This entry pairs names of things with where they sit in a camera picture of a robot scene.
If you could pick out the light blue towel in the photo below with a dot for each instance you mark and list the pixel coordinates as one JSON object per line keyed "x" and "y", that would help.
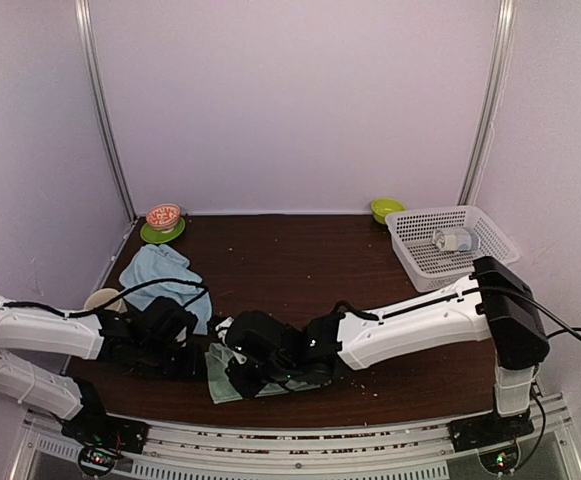
{"x": 153, "y": 262}

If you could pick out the beige printed mug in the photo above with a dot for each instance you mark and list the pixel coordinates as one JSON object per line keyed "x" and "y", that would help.
{"x": 101, "y": 297}

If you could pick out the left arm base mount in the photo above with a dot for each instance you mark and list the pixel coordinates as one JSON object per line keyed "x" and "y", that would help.
{"x": 104, "y": 438}

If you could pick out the right aluminium corner post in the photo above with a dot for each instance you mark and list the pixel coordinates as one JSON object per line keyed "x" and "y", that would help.
{"x": 499, "y": 65}

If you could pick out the mint green panda towel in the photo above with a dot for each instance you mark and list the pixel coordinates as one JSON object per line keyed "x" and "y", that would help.
{"x": 225, "y": 377}

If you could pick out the red patterned small bowl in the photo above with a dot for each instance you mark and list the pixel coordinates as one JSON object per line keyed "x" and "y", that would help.
{"x": 164, "y": 217}

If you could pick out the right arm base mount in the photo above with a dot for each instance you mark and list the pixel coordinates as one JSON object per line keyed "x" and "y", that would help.
{"x": 494, "y": 438}

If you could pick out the front aluminium rail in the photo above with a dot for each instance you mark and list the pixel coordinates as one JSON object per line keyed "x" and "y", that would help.
{"x": 414, "y": 450}

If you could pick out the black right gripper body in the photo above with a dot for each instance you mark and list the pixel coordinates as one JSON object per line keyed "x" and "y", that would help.
{"x": 247, "y": 388}

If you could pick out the green saucer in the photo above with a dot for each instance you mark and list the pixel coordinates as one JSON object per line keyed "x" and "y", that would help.
{"x": 152, "y": 236}

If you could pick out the rolled towel in basket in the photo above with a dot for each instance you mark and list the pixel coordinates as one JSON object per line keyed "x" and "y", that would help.
{"x": 455, "y": 239}

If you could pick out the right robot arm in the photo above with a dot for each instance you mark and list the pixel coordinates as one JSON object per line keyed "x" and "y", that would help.
{"x": 489, "y": 303}

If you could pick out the aluminium corner post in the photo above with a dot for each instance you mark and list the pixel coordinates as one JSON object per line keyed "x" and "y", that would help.
{"x": 499, "y": 65}
{"x": 103, "y": 119}

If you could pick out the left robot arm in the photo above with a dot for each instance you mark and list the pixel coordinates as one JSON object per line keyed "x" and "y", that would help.
{"x": 155, "y": 338}

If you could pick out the left aluminium corner post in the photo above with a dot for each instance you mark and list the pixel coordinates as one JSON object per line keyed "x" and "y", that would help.
{"x": 103, "y": 119}

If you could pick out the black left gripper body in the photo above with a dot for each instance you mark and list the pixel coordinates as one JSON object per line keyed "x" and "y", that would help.
{"x": 176, "y": 367}

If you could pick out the lime green bowl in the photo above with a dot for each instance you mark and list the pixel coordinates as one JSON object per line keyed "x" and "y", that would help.
{"x": 382, "y": 207}

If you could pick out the white perforated plastic basket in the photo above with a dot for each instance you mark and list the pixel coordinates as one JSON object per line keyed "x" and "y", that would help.
{"x": 429, "y": 268}

